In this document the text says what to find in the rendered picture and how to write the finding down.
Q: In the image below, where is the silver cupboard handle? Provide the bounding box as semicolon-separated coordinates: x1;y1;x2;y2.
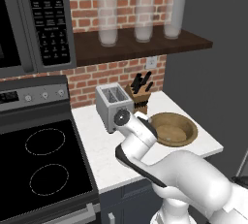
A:
107;211;116;224

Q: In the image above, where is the dark grey cupboard door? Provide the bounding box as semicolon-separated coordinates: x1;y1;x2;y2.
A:
99;178;169;224

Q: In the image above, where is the black stove hob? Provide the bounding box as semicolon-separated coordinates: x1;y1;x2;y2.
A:
0;75;101;224

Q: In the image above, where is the white wall socket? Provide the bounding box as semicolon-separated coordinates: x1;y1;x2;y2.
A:
145;55;159;70

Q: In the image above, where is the microwave oven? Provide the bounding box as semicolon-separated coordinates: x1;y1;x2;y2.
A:
0;0;78;79

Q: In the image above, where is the silver oven handle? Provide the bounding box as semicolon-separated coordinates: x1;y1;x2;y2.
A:
43;202;102;224

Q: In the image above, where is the wooden knife block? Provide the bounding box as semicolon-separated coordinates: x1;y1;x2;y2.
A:
124;71;154;115

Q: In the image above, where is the wooden bowl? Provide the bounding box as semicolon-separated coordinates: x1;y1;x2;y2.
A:
147;112;199;147

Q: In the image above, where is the clear glass jar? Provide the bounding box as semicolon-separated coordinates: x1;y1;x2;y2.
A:
163;0;187;41
97;0;119;48
133;0;155;44

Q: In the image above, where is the silver toaster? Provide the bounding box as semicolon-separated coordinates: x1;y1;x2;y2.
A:
95;82;136;135

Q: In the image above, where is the dark wooden shelf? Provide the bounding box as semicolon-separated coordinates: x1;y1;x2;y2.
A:
73;27;214;68

